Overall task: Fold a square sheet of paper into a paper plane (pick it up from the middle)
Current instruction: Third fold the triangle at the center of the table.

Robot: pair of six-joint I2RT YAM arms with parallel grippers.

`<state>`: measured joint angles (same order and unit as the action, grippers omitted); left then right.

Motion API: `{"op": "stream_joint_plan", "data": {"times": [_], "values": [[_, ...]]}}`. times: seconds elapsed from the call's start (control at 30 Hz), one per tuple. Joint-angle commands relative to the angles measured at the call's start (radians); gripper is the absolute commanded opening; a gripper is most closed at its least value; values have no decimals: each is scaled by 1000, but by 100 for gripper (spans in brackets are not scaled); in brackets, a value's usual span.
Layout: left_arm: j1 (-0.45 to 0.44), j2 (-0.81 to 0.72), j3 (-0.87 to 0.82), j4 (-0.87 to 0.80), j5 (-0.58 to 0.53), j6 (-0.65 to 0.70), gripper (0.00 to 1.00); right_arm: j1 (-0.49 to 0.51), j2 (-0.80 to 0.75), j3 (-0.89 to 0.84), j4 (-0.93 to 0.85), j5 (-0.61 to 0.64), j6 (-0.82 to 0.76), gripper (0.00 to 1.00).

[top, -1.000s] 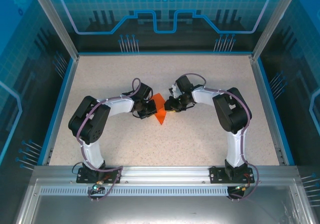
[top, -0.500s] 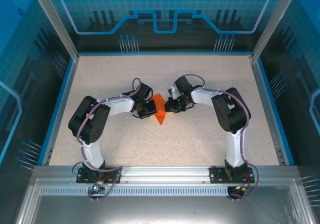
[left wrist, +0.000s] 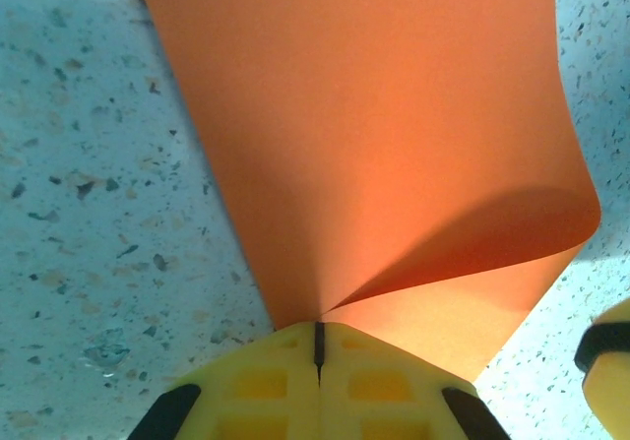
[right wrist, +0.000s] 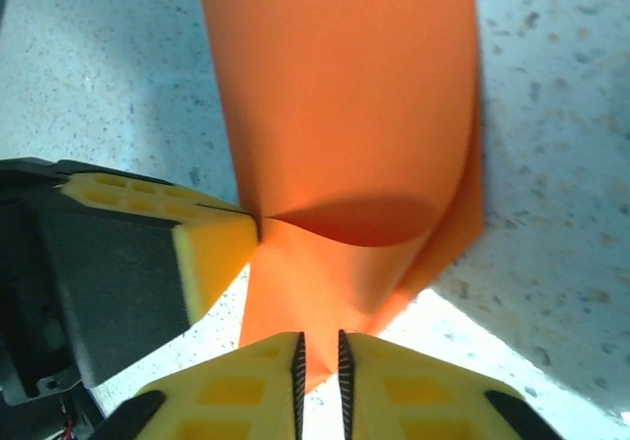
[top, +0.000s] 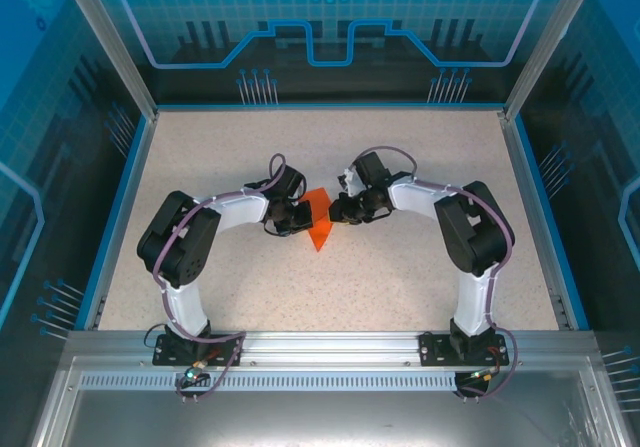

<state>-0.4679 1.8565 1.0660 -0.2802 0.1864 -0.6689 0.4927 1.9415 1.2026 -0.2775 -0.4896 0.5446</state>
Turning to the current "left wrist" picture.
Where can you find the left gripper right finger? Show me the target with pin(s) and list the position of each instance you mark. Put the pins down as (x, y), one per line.
(389, 396)

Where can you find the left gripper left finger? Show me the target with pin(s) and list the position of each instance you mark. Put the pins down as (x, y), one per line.
(256, 396)

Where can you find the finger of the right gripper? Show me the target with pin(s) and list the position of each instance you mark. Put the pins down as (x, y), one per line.
(608, 351)

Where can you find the orange square paper sheet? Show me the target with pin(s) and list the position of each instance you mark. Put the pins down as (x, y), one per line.
(369, 140)

